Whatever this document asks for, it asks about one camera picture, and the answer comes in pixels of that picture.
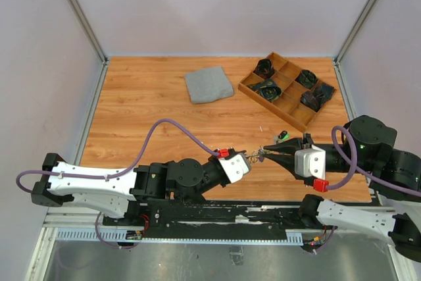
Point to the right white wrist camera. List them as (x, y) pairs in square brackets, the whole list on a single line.
[(311, 162)]

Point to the folded grey cloth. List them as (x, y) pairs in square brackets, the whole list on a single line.
[(208, 85)]

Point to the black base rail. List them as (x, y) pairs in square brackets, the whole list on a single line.
[(215, 221)]

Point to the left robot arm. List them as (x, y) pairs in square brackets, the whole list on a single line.
[(111, 192)]

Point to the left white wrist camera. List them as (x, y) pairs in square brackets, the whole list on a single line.
[(235, 167)]

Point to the black capped key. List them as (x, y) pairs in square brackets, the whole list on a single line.
[(282, 135)]

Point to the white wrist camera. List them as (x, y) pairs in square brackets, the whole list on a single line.
[(235, 167), (311, 162)]

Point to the rolled dark tie top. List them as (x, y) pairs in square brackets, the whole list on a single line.
[(264, 69)]

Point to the rolled dark tie lower right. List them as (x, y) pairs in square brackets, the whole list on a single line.
[(318, 97)]

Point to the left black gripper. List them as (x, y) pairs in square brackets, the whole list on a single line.
[(216, 158)]

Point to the wooden compartment tray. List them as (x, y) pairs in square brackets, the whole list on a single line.
[(288, 106)]

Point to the rolled dark tie centre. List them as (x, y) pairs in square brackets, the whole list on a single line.
[(267, 89)]

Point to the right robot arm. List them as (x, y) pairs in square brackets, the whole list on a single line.
[(365, 146)]

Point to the rolled dark tie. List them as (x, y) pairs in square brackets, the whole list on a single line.
[(264, 69), (267, 89), (318, 97), (306, 78)]

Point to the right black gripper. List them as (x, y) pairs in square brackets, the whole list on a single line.
[(290, 145)]

